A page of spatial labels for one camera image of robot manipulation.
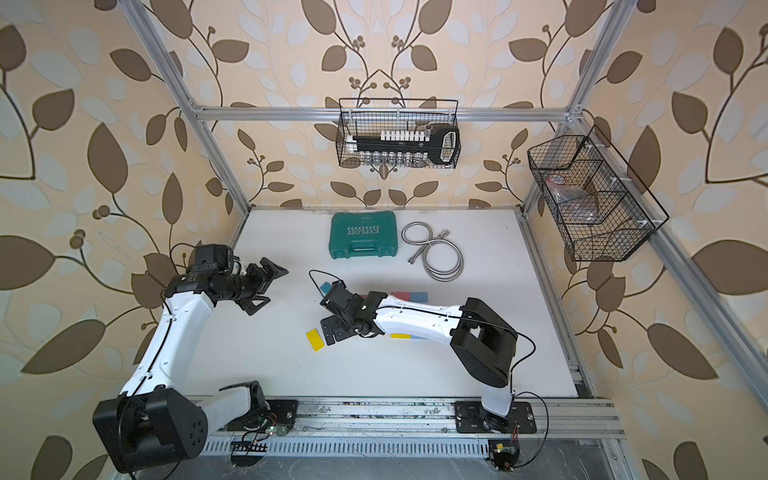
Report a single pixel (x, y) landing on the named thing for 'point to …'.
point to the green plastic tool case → (363, 234)
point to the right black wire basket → (603, 210)
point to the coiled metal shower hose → (442, 259)
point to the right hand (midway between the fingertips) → (341, 326)
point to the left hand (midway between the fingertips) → (274, 279)
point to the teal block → (325, 288)
